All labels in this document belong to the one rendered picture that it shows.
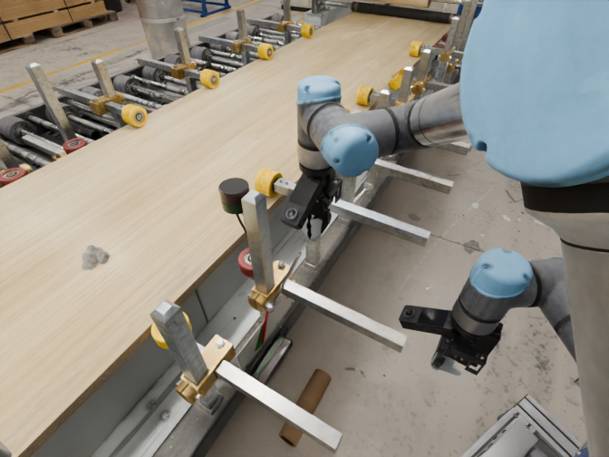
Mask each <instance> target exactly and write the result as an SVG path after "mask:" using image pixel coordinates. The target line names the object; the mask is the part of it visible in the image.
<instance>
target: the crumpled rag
mask: <svg viewBox="0 0 609 457"><path fill-rule="evenodd" d="M109 257H110V255H109V253H108V251H103V250H102V247H95V246H94V245H89V246H87V249H86V251H85V252H83V254H82V259H83V260H84V261H83V264H82V269H83V270H85V269H87V270H91V269H94V268H95V267H96V266H97V265H98V264H106V263H107V260H108V259H109Z"/></svg>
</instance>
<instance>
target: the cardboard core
mask: <svg viewBox="0 0 609 457"><path fill-rule="evenodd" d="M330 381H331V377H330V375H329V374H327V373H326V372H325V371H323V370H321V369H315V371H314V373H313V375H312V377H311V378H310V380H309V382H308V384H307V385H306V387H305V389H304V391H303V392H302V394H301V396H300V398H299V399H298V401H297V403H296V405H297V406H299V407H301V408H302V409H304V410H305V411H307V412H309V413H310V414H311V415H313V413H314V410H315V409H316V407H317V405H318V404H319V402H320V400H321V398H322V396H323V394H324V391H325V390H326V388H327V386H328V384H329V383H330ZM302 434H303V433H302V432H300V431H298V430H297V429H295V428H294V427H293V426H292V425H290V424H289V423H287V422H285V424H284V426H283V428H282V430H281V432H280V433H279V434H278V435H279V437H280V438H281V439H282V440H283V441H284V442H286V443H288V444H289V445H291V446H293V447H296V445H297V444H298V442H299V440H300V438H301V436H302Z"/></svg>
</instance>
